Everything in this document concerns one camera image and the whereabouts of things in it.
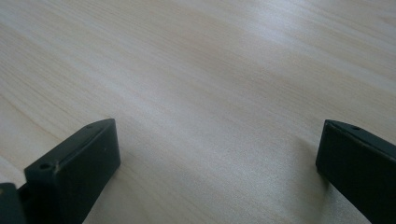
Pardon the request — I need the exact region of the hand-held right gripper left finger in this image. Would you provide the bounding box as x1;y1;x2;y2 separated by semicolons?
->
23;118;121;224

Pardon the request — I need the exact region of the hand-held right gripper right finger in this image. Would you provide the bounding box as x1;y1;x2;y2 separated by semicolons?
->
315;119;396;224

